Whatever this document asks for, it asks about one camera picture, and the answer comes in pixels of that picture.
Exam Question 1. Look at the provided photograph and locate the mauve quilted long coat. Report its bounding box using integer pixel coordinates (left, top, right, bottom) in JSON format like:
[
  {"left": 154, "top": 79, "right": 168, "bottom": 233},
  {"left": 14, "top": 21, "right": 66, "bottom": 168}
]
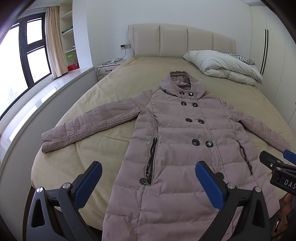
[{"left": 42, "top": 72, "right": 290, "bottom": 240}]

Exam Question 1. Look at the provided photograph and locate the person's right hand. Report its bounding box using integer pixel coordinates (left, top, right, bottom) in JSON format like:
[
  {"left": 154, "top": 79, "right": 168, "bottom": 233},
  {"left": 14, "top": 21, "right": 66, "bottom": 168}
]
[{"left": 278, "top": 193, "right": 295, "bottom": 232}]

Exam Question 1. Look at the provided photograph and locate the beige bed with bedspread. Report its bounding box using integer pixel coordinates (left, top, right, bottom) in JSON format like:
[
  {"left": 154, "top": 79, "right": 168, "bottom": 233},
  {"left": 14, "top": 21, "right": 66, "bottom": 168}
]
[{"left": 31, "top": 57, "right": 295, "bottom": 229}]

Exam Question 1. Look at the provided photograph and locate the zebra print pillow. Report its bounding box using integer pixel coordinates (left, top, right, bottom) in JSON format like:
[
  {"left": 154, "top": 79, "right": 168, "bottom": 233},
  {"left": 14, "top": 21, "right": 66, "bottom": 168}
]
[{"left": 223, "top": 52, "right": 256, "bottom": 66}]

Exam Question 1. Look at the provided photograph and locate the folded white duvet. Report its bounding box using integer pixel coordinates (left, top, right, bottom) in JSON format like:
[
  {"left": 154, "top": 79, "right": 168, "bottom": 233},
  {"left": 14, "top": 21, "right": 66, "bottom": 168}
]
[{"left": 183, "top": 50, "right": 263, "bottom": 88}]

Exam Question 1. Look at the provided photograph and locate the red box on shelf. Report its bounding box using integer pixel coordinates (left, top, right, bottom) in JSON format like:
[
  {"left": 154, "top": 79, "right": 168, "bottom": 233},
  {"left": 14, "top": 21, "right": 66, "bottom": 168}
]
[{"left": 67, "top": 63, "right": 79, "bottom": 72}]

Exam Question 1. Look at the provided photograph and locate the white bedside table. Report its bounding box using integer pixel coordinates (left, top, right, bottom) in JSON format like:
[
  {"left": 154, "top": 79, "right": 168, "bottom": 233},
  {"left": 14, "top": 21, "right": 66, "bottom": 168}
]
[{"left": 96, "top": 59, "right": 125, "bottom": 80}]

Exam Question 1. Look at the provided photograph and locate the black framed window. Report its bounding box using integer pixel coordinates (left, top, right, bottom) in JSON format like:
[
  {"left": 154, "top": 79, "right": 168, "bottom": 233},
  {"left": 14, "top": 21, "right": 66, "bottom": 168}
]
[{"left": 1, "top": 13, "right": 52, "bottom": 118}]

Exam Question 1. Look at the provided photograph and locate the beige curtain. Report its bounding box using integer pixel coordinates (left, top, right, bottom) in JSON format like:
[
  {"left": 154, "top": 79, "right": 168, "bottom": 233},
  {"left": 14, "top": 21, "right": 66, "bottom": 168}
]
[{"left": 45, "top": 6, "right": 68, "bottom": 79}]

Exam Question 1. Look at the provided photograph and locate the beige padded headboard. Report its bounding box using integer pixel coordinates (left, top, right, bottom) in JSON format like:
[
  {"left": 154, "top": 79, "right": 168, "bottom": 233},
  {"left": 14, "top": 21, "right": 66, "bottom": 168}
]
[{"left": 128, "top": 24, "right": 236, "bottom": 58}]

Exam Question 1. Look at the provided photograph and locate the white built-in shelf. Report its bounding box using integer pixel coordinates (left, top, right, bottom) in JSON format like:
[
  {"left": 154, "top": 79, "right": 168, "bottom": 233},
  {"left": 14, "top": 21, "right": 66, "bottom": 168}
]
[{"left": 59, "top": 0, "right": 78, "bottom": 66}]

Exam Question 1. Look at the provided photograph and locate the white wardrobe with black handles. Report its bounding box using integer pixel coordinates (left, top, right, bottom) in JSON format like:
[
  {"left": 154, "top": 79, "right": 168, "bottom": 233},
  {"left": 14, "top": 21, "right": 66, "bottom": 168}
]
[{"left": 250, "top": 4, "right": 295, "bottom": 132}]

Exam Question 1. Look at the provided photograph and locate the wall power socket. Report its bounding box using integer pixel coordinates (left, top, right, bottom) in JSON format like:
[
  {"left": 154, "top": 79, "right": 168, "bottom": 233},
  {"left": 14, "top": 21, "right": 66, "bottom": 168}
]
[{"left": 120, "top": 44, "right": 130, "bottom": 49}]

